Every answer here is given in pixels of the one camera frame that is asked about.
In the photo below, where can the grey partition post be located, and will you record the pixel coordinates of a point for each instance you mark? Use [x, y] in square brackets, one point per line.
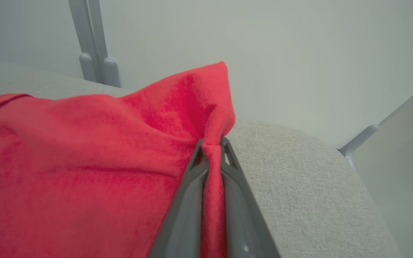
[91, 36]

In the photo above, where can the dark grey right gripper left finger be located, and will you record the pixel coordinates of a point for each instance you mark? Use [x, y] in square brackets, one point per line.
[183, 222]

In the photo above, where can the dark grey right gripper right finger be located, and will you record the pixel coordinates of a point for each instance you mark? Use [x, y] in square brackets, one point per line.
[244, 222]

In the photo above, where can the grey partition foot with rail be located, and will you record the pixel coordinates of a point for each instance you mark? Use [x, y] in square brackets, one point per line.
[360, 139]

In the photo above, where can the red jersey with white sleeves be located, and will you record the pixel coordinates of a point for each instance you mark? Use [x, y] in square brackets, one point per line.
[84, 161]

